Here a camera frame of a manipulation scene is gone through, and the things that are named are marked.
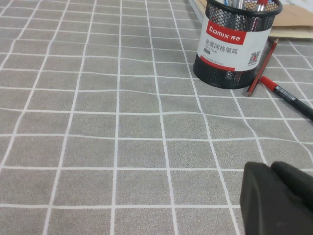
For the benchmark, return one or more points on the grey white-grid tablecloth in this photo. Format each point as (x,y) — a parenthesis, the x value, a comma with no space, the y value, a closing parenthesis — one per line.
(97,134)

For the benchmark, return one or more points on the black marker with red cap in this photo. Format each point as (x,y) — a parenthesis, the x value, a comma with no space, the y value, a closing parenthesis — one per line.
(288,96)

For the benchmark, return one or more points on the white marker with blue print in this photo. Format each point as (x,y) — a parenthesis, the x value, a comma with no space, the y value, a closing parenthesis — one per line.
(227,1)

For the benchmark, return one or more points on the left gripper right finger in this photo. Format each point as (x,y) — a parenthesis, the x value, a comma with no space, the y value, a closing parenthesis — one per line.
(298,186)

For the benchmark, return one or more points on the brown kraft notebook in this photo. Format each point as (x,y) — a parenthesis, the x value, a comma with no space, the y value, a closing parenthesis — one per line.
(293,20)

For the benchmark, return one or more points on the translucent red pen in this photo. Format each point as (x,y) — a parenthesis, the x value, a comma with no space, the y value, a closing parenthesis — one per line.
(261,5)

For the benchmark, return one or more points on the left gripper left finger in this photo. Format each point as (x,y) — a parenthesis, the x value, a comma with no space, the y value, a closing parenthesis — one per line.
(264,208)

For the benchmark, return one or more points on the white printed book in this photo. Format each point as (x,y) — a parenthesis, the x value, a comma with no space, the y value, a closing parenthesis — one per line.
(302,2)

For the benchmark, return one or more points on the red pencil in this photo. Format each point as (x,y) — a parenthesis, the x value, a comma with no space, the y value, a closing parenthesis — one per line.
(261,69)

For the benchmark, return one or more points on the grey marker with black cap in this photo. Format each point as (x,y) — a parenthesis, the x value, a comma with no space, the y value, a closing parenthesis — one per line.
(237,3)

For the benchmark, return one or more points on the black mesh pen holder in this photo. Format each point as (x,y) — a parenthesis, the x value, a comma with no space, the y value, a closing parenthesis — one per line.
(227,49)

